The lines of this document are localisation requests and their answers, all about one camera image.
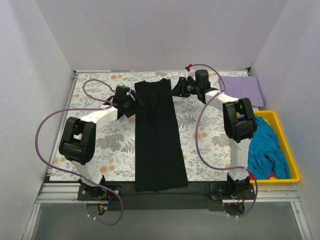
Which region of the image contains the teal t-shirt in bin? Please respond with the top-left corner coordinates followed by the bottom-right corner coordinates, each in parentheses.
top-left (248, 116), bottom-right (291, 180)

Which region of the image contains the folded purple t-shirt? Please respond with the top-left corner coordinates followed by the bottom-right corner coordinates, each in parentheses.
top-left (221, 76), bottom-right (264, 108)

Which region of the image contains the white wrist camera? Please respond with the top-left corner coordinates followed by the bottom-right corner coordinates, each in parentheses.
top-left (113, 85), bottom-right (135, 104)
top-left (184, 64), bottom-right (196, 81)

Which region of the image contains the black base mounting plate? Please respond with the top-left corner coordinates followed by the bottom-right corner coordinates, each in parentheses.
top-left (77, 181), bottom-right (257, 212)

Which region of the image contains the yellow plastic bin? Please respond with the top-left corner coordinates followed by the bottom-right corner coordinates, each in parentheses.
top-left (254, 110), bottom-right (301, 184)

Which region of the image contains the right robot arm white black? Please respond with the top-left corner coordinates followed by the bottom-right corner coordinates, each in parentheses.
top-left (171, 65), bottom-right (258, 199)

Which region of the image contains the purple cable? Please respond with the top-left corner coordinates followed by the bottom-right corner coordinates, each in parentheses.
top-left (34, 79), bottom-right (125, 226)
top-left (184, 63), bottom-right (258, 219)

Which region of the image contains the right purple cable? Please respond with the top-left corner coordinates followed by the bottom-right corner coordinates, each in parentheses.
top-left (184, 63), bottom-right (258, 219)

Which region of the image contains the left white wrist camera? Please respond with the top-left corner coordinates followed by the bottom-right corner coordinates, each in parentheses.
top-left (113, 85), bottom-right (135, 104)

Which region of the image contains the aluminium frame rail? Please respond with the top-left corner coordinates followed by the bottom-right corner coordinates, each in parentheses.
top-left (36, 182), bottom-right (301, 203)

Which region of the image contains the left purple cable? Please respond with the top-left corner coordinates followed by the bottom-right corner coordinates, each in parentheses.
top-left (34, 79), bottom-right (125, 226)

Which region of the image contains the black t-shirt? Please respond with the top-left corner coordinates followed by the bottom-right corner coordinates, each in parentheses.
top-left (134, 78), bottom-right (189, 192)

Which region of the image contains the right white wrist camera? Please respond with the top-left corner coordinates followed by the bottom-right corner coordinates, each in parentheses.
top-left (184, 64), bottom-right (196, 81)

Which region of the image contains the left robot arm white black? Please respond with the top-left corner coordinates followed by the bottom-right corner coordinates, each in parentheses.
top-left (58, 85), bottom-right (143, 200)

